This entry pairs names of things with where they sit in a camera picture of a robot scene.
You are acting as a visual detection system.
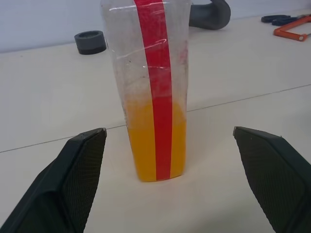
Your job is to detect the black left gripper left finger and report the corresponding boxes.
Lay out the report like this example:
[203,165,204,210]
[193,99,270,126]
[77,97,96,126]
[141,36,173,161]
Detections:
[0,128,107,233]

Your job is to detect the grey curved plastic shell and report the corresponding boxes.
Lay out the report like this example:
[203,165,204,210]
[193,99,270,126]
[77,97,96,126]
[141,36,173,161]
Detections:
[189,0,231,31]

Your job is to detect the black round cap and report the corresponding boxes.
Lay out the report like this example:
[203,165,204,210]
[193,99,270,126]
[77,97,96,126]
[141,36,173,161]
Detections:
[74,30,107,56]

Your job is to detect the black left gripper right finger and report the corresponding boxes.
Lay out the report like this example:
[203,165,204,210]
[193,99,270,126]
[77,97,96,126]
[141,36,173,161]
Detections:
[232,126,311,233]

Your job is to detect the blue handled scissors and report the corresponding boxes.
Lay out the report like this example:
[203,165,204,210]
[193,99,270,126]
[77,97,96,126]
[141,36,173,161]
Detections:
[261,15,298,27]

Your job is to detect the orange hacksaw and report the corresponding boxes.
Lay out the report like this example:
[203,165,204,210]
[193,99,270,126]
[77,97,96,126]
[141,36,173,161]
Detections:
[273,14,311,42]

